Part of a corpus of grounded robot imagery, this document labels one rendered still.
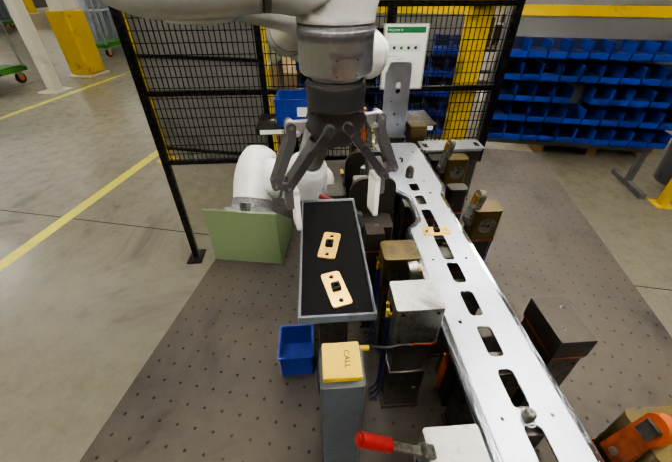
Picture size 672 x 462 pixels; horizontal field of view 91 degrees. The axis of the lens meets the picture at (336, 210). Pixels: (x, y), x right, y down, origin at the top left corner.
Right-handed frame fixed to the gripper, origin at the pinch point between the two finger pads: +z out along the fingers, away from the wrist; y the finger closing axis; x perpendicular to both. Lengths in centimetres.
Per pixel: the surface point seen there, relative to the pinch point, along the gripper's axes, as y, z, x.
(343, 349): -2.6, 18.6, -12.2
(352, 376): -2.7, 18.7, -16.7
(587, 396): 67, 65, -19
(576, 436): 34, 35, -30
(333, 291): -0.7, 18.0, -0.7
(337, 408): -5.0, 27.1, -16.8
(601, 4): 257, -13, 172
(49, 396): -120, 134, 75
